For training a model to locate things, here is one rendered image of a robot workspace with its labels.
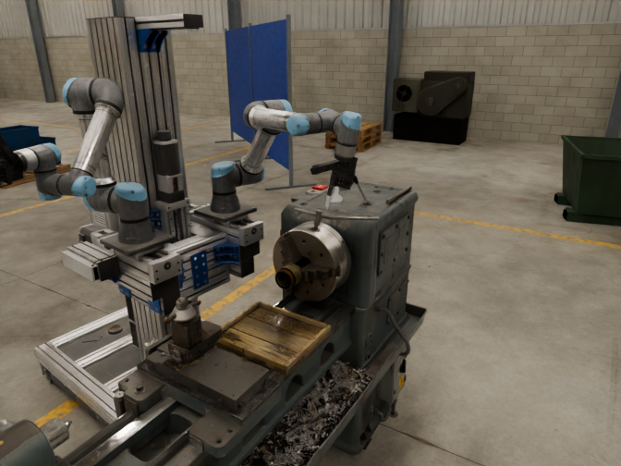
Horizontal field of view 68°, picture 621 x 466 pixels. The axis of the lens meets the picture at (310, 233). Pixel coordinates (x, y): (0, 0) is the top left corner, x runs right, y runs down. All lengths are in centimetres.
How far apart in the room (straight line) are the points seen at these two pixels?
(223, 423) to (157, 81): 145
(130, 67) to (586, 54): 1021
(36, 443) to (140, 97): 143
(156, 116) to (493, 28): 1006
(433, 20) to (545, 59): 262
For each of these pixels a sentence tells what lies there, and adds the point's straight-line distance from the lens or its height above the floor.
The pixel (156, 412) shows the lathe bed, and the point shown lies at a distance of 159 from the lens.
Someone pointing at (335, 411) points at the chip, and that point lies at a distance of 194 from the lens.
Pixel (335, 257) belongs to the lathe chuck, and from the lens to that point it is 181.
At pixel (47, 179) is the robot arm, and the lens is 186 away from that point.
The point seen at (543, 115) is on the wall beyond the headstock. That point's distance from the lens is 1159.
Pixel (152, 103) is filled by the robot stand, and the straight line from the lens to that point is 221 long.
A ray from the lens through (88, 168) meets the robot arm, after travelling 181.
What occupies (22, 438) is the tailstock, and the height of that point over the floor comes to 114.
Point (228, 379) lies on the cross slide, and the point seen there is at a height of 97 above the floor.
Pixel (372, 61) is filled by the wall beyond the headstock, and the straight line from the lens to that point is 1249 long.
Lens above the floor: 190
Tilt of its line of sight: 21 degrees down
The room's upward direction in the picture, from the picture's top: straight up
